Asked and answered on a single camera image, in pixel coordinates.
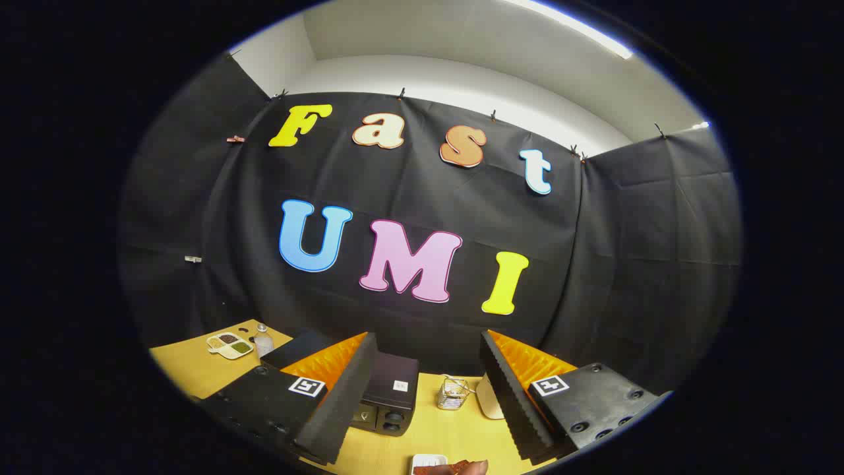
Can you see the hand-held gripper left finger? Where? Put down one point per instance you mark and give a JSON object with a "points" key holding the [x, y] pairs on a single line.
{"points": [[349, 389]]}

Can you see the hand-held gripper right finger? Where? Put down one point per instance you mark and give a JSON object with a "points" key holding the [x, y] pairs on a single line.
{"points": [[504, 389]]}

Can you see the black toaster oven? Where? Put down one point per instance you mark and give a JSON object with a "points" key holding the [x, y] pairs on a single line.
{"points": [[390, 377]]}

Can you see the reddish brown meat strip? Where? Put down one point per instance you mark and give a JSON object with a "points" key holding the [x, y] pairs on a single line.
{"points": [[443, 470]]}

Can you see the cream white toaster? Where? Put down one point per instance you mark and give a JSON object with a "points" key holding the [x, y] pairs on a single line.
{"points": [[489, 399]]}

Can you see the clear plastic bottle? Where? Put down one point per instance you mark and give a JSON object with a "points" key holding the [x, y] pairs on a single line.
{"points": [[264, 343]]}

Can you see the small white dish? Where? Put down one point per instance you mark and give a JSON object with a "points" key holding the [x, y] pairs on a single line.
{"points": [[422, 460]]}

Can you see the white divided seed tray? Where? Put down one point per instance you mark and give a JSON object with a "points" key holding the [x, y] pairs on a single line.
{"points": [[229, 345]]}

